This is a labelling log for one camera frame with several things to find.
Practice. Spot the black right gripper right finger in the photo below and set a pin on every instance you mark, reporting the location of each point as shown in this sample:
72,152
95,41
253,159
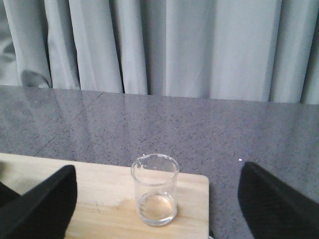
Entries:
273,209

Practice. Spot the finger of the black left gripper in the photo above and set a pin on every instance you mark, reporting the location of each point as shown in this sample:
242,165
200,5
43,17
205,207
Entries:
8,197

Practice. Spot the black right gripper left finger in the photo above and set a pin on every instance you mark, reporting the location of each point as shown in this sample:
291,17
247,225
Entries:
45,211

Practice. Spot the small glass beaker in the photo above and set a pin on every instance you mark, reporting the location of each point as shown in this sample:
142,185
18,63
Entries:
155,178

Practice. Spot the wooden cutting board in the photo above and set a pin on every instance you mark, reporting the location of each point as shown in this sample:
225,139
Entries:
106,207

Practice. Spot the grey curtain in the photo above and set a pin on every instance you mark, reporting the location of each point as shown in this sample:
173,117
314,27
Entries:
255,50

